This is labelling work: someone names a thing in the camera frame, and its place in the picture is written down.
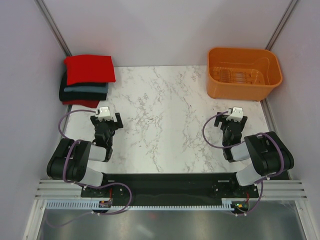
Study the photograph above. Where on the folded black t shirt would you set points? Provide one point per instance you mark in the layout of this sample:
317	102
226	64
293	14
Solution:
64	78
90	96

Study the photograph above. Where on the folded grey t shirt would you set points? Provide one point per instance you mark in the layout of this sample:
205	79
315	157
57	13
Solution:
100	89

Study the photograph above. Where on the folded dark red t shirt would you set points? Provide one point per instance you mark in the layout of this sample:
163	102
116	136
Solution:
85	103

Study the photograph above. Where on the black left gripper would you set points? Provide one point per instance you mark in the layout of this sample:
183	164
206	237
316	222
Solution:
116	125

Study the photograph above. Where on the white slotted cable duct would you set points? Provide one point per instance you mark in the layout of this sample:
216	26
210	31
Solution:
99	205

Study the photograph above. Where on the orange plastic basket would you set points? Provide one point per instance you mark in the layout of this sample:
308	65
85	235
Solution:
247	74

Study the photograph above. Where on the folded black t shirt top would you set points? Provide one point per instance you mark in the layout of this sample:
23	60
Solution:
64	78

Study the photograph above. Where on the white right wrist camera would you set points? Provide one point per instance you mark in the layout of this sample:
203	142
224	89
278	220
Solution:
235	114

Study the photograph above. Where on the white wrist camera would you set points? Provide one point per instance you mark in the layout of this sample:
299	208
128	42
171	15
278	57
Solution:
235	114
104	114

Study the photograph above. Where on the folded black t shirt lower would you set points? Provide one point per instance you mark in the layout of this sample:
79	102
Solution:
90	96

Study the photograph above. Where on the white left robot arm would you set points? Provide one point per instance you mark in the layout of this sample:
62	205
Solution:
69	161

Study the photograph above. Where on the aluminium frame post left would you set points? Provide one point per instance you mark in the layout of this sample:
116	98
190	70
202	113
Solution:
53	26

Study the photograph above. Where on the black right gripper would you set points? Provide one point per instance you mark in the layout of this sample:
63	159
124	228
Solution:
222	118

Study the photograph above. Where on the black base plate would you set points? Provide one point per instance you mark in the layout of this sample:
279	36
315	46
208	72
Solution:
170	189

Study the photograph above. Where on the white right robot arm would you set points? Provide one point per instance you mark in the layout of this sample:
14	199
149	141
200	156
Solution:
268	154

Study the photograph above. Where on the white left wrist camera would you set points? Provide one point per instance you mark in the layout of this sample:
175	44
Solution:
104	114

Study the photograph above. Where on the bright red t shirt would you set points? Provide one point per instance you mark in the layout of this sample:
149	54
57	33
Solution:
89	68

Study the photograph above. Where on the aluminium frame rail right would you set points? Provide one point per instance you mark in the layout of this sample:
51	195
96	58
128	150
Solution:
282	23

